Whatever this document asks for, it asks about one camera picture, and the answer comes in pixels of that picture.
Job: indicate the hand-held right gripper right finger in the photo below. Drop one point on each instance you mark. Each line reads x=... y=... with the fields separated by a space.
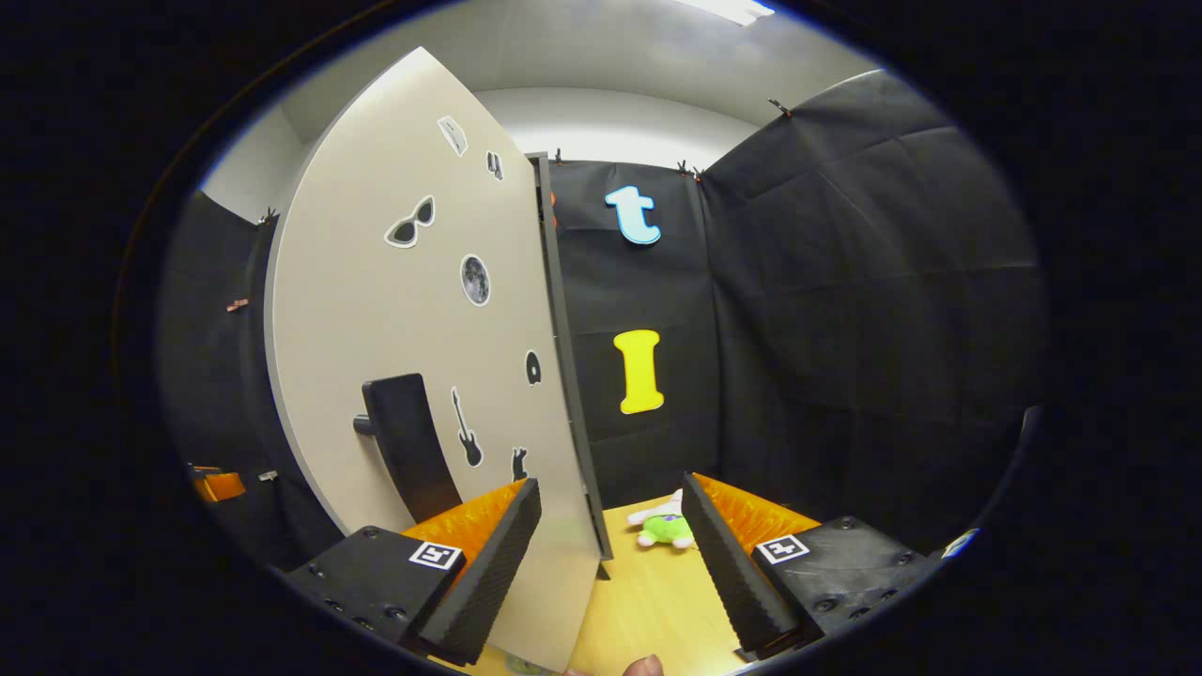
x=737 y=582

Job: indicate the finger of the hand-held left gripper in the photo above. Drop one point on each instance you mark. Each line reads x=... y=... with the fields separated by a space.
x=221 y=486

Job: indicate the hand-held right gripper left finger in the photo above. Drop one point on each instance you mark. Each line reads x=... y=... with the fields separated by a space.
x=484 y=582

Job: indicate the grey-green coaster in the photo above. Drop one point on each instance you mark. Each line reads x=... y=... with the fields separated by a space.
x=524 y=666

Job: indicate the beige cabinet door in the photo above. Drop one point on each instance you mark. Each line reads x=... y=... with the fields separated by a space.
x=376 y=310

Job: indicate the green and white plush toy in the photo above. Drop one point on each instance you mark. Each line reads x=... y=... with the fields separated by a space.
x=665 y=530

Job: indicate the black backdrop cloth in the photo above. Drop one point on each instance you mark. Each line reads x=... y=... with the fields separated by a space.
x=845 y=329

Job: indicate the long ceiling light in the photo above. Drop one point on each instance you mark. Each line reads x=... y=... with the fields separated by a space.
x=728 y=9

